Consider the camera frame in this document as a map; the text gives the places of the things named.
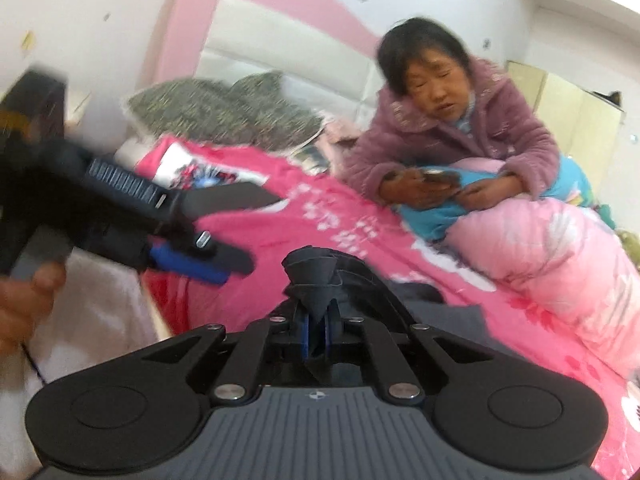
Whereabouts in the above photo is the pink and white headboard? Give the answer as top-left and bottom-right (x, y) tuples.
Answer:
(140, 0), (386, 126)

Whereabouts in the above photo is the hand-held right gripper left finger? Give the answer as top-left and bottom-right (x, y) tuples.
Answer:
(140, 310), (309, 407)

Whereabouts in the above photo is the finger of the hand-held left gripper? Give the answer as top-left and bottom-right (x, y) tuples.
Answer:
(172, 181), (282, 222)
(146, 230), (257, 287)

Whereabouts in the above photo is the pink quilt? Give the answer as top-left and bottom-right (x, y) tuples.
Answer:
(444, 156), (640, 377)

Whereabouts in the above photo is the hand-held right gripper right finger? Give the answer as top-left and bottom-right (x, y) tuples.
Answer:
(325, 310), (497, 407)

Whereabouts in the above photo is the dark grey garment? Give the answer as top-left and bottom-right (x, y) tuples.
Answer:
(281, 246), (488, 378)

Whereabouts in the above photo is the white fuzzy cloth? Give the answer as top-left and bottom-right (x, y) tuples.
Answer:
(27, 249), (162, 387)

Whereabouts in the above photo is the dark box with yellow mark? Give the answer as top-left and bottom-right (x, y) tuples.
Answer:
(0, 70), (69, 161)

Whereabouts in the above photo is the green floral pillow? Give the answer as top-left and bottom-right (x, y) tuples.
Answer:
(121, 70), (327, 155)

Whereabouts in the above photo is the light pink cloth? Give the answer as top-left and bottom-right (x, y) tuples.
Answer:
(324, 119), (363, 147)

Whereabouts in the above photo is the grey-blue frilled cloth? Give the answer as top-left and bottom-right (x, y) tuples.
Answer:
(292, 144), (332, 177)

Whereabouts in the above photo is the pale yellow wardrobe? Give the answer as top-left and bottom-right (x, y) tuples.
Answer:
(504, 59), (627, 223)

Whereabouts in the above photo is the person's left hand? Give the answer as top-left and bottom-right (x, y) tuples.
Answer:
(0, 261), (69, 357)

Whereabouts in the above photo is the blue pillow with yellow dot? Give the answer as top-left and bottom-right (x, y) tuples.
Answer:
(399, 155), (596, 245)

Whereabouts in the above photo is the pink floral bed sheet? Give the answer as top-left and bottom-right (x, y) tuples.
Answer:
(135, 135), (640, 480)

